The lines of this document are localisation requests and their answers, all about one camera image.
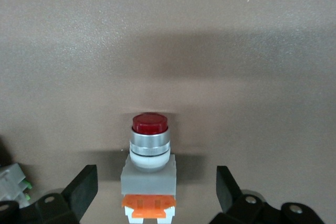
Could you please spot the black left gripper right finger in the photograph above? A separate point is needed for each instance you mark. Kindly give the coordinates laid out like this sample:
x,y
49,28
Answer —
x,y
236,208

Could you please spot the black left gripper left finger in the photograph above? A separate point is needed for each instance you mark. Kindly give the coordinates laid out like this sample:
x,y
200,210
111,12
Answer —
x,y
65,208

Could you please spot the red pushbutton switch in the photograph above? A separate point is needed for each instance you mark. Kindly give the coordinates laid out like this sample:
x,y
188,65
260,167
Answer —
x,y
148,176

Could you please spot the brown table cover sheet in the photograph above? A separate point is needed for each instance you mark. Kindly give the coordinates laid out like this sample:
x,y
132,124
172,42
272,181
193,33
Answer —
x,y
168,51

